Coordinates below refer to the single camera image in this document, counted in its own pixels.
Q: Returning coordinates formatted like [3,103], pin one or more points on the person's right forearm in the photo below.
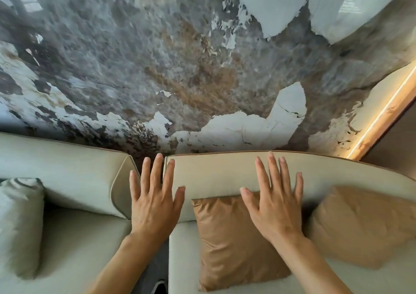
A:
[308,267]

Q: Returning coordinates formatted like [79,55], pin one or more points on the person's left forearm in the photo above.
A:
[130,264]

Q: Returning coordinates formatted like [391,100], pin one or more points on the tan cushion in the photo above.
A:
[227,245]
[360,225]

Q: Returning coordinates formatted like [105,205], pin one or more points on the person's left hand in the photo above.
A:
[152,212]

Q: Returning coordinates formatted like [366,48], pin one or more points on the cream sofa section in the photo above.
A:
[221,177]
[71,173]

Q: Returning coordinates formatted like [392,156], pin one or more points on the person's right thumb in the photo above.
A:
[249,203]

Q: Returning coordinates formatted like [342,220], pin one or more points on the dark shoe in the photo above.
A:
[160,286]

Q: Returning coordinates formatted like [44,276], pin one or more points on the grey-green cushion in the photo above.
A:
[19,225]

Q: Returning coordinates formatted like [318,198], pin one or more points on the person's right little finger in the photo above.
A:
[298,188]

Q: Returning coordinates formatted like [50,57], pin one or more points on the person's left thumb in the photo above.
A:
[178,203]

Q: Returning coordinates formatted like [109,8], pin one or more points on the person's left little finger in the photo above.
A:
[134,186]

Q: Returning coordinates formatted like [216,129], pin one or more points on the person's left middle finger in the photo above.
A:
[157,173]

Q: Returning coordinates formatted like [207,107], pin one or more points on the person's right hand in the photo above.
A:
[279,215]

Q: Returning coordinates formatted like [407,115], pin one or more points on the person's right middle finger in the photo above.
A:
[274,172]

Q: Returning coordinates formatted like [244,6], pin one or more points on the warm LED light strip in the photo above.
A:
[380,115]

